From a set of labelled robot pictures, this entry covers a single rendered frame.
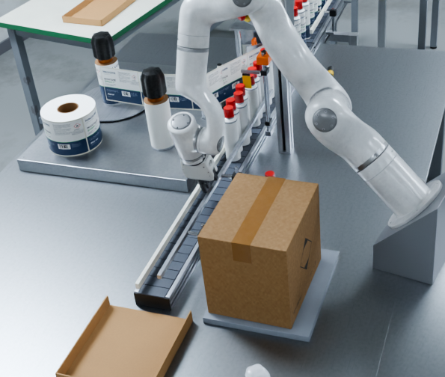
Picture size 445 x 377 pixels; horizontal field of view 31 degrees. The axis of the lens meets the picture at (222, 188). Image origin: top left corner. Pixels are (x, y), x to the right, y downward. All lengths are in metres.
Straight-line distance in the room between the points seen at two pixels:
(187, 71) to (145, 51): 1.47
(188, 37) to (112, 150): 0.79
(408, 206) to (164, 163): 0.94
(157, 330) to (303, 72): 0.81
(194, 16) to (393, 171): 0.69
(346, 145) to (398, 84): 1.12
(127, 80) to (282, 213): 1.17
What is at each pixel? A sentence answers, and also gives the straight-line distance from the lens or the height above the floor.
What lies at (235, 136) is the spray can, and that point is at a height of 0.98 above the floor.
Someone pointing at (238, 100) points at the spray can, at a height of 1.06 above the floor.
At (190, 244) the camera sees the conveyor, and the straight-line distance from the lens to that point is 2.42.
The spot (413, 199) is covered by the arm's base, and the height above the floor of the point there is 1.05.
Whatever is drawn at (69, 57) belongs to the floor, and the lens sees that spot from 5.85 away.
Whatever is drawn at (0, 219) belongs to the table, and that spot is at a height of 0.83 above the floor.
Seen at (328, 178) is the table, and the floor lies 0.83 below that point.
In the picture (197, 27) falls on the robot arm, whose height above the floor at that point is 1.49.
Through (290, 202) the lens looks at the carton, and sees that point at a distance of 2.14.
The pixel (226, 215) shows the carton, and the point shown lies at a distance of 2.11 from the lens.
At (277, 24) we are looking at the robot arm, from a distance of 2.23.
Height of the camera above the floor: 2.39
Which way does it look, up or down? 35 degrees down
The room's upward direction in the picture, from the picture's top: 7 degrees counter-clockwise
